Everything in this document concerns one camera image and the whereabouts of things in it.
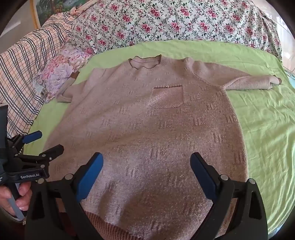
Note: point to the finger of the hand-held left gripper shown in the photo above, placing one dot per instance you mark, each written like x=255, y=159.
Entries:
x=49, y=152
x=32, y=136

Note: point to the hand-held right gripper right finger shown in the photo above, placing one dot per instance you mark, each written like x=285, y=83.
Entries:
x=202, y=175

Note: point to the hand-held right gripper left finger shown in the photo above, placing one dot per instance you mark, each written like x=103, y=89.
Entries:
x=90, y=177

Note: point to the framed landscape painting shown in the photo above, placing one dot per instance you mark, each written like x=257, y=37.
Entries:
x=49, y=8

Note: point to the pastel floral pillow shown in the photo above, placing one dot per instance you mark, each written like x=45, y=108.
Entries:
x=61, y=69

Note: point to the plaid blanket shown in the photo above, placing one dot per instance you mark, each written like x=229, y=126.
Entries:
x=23, y=76

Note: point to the beige knit sweater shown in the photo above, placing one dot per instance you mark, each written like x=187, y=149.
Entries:
x=147, y=129

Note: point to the person's left hand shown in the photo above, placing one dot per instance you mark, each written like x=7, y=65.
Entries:
x=24, y=197

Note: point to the red floral quilt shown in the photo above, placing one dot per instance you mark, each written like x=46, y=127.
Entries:
x=175, y=23

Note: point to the green bed sheet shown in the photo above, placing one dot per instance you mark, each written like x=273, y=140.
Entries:
x=265, y=129

